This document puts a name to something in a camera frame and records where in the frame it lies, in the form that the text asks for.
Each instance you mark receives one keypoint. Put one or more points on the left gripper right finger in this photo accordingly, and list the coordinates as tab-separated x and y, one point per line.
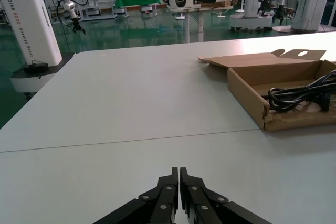
199	203

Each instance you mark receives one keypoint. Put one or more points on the open cardboard box torn edge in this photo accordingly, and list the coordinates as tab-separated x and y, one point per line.
246	87

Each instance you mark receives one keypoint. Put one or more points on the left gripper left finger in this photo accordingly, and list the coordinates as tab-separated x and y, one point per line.
160	203

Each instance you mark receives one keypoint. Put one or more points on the brown cardboard carton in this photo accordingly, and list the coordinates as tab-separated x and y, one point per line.
218	4

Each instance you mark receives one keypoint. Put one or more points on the white robot arm black gripper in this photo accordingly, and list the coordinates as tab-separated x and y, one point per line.
68	6

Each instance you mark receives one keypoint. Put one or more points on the white height-adjustable table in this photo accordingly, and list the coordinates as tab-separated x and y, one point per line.
194	24

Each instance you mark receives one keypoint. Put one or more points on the white Tianqing column robot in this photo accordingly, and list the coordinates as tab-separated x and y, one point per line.
31	19

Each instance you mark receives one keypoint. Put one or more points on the small black box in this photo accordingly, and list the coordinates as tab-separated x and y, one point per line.
35	67

